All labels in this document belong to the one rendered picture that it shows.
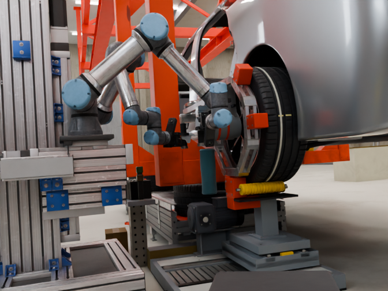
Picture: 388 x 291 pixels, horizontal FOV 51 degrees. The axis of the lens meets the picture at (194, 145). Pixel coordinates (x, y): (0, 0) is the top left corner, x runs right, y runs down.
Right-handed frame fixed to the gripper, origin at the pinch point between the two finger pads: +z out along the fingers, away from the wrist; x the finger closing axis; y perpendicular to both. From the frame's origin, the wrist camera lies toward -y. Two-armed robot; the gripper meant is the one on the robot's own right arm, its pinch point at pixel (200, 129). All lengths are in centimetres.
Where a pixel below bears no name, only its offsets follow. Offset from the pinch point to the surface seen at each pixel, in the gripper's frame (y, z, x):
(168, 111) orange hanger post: 17, 63, 2
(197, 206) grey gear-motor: -43, 42, -8
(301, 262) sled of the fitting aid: -71, -5, -48
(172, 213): -50, 73, 1
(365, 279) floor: -83, -11, -82
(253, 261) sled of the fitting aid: -68, -3, -23
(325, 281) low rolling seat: -49, -96, -3
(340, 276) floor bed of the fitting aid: -76, -20, -61
